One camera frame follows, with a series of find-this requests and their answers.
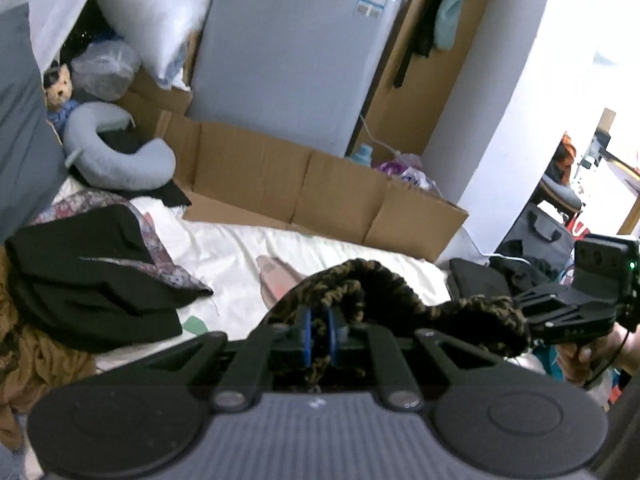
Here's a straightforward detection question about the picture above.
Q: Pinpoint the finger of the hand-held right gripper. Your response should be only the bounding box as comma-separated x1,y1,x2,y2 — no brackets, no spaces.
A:
529,306,619,347
512,281,617,319

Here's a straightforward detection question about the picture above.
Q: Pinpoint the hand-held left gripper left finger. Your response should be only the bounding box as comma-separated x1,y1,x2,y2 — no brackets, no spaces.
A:
145,306,315,412

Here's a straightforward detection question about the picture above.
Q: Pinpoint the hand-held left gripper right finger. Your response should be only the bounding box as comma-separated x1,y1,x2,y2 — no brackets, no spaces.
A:
324,306,503,411

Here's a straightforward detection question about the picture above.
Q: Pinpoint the leopard print skirt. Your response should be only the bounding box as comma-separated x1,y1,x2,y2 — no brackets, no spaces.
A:
257,258,532,391

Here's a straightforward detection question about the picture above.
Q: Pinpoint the person's right hand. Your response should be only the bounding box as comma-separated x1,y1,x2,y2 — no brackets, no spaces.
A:
556,327,640,387

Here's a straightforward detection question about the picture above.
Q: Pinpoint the black storage bag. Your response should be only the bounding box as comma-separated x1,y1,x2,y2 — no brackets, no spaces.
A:
500,200,576,281

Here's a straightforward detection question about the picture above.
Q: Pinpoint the black suitcase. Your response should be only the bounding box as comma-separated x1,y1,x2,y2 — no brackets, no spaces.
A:
445,257,516,306

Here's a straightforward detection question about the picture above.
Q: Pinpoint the floral printed cloth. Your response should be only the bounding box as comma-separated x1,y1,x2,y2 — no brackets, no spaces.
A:
32,191,215,296

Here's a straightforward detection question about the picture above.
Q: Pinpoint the flat cardboard sheet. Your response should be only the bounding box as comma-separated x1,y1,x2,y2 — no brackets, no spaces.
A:
150,107,470,263

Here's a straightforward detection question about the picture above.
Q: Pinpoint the purple printed bag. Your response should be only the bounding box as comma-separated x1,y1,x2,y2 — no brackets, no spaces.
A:
375,152,441,193

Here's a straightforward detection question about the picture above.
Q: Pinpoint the teal detergent bottle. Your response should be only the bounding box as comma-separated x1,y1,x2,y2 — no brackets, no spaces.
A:
347,144,376,166

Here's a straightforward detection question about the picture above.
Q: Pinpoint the blue-grey neck pillow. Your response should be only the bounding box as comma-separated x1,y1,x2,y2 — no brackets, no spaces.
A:
63,101,177,192

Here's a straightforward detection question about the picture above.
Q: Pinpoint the wooden wardrobe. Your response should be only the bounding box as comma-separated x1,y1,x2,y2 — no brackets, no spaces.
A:
350,0,501,166

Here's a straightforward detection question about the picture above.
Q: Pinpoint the brown printed garment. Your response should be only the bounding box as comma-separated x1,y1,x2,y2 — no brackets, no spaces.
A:
0,247,96,453

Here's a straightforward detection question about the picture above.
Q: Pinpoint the cardboard box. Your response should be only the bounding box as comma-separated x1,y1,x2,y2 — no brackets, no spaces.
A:
119,30,201,117

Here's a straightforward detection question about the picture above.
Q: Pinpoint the teal hanging garment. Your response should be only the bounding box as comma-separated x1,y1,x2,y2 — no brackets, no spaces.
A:
434,0,488,51

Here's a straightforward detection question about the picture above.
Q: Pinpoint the black hanging garment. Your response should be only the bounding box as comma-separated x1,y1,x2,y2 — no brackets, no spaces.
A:
392,0,461,88

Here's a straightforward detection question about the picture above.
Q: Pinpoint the clear plastic bag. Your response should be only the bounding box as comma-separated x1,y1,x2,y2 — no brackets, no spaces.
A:
70,40,142,102

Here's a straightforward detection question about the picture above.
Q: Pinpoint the brown teddy bear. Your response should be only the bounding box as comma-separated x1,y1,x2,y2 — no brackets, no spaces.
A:
42,60,81,133

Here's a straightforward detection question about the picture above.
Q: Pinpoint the grey pillow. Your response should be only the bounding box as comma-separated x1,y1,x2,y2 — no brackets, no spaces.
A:
0,2,68,246

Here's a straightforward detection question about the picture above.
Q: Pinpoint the white pillow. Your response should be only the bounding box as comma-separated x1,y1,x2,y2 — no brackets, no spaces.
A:
97,0,216,86

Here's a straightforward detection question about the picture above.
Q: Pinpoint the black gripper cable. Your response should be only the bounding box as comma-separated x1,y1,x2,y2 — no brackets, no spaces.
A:
585,310,637,387

